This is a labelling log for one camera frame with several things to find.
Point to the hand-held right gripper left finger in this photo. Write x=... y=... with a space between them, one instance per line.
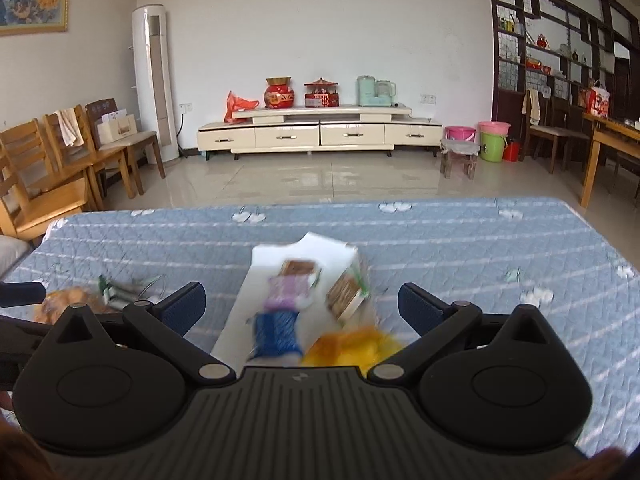
x=185 y=306

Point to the green bucket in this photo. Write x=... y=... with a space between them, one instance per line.
x=492 y=147

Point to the red gold jar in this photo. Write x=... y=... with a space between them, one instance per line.
x=280 y=96

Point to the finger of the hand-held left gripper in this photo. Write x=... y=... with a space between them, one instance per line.
x=20 y=294

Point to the purple snack packet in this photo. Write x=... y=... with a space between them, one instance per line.
x=286 y=292

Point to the wooden stool with cloth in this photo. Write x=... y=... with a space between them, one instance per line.
x=460 y=149

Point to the white standing air conditioner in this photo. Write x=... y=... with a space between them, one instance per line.
x=150 y=85

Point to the wooden dining chair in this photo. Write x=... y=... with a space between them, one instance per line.
x=550 y=132

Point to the white gift box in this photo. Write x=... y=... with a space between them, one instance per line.
x=117 y=130

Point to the dark brown cushioned chair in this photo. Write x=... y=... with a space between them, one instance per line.
x=145 y=142

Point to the wooden dining table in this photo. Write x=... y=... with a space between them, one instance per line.
x=615 y=135

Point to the small red bucket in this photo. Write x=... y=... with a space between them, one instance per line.
x=511 y=152

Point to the pink basin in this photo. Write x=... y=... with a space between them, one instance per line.
x=494 y=126
x=460 y=134

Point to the yellow snack packet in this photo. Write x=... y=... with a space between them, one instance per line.
x=350 y=347

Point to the brown green snack packet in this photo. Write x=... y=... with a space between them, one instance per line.
x=345 y=295

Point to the double wall socket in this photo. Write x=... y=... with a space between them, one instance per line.
x=427 y=98

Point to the blue snack packet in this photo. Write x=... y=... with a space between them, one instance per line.
x=275 y=334

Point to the red gift bag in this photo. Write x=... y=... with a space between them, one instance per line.
x=597 y=102

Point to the red carousel ornament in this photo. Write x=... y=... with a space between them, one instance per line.
x=321 y=96

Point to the dark wooden display shelf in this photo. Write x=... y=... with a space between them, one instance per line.
x=502 y=110

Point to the red cardboard box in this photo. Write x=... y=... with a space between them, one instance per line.
x=235 y=320

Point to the red teapot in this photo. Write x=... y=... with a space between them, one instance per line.
x=542 y=41

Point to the red plastic bag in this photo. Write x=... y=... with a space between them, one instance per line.
x=235 y=107

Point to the beige towel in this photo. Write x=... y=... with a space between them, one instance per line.
x=70 y=127

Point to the mint green kitchen appliance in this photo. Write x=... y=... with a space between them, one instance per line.
x=366 y=92

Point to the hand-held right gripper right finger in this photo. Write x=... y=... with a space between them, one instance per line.
x=419 y=306

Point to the dark green snack packet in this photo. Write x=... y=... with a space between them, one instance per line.
x=117 y=291

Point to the cream TV cabinet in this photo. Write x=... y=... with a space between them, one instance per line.
x=285 y=135

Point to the cream towel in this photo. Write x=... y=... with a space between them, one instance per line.
x=532 y=107

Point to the clear blender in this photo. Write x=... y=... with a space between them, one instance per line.
x=385 y=94

